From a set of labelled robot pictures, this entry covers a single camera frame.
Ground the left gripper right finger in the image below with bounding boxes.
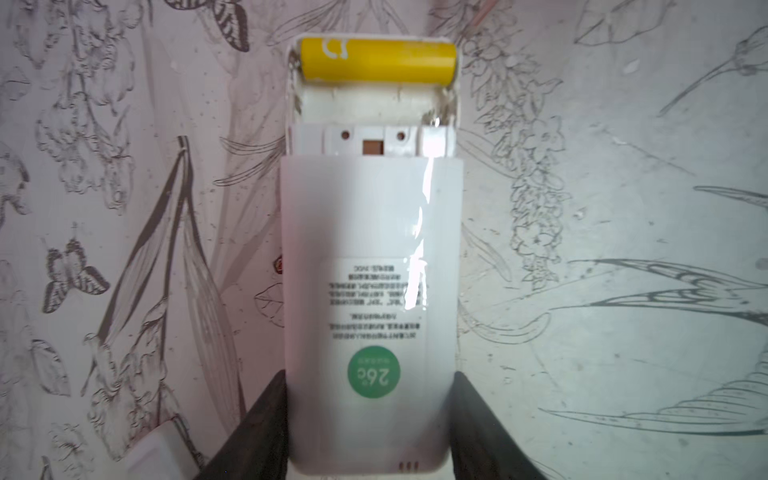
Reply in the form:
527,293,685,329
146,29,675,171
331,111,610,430
449,372,546,480

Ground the small white remote control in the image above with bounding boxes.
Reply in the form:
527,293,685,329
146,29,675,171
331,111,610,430
279,34,464,476

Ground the white AC remote control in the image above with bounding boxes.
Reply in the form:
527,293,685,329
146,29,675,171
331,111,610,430
120,421,200,480

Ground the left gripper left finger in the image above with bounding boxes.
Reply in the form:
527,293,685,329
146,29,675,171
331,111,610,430
194,370,290,480

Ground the yellow AAA battery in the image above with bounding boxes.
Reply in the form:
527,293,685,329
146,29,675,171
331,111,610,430
299,37,458,87

